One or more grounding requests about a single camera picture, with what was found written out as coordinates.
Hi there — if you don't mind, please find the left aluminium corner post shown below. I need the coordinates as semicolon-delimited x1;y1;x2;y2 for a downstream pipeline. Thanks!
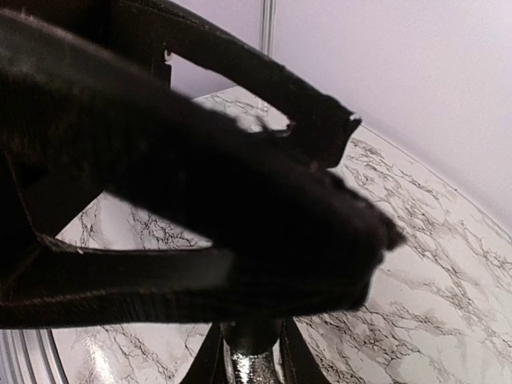
259;0;278;57

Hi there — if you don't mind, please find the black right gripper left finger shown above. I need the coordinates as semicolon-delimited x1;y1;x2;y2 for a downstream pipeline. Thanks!
184;323;224;384

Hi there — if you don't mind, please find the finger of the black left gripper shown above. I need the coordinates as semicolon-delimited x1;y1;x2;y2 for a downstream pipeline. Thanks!
1;10;406;329
109;1;362;168

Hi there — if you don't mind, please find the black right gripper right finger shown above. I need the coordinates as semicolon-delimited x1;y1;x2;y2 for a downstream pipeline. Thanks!
279;318;330;384

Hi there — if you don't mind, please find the aluminium front rail frame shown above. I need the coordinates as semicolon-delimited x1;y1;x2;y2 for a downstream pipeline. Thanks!
1;329;68;384

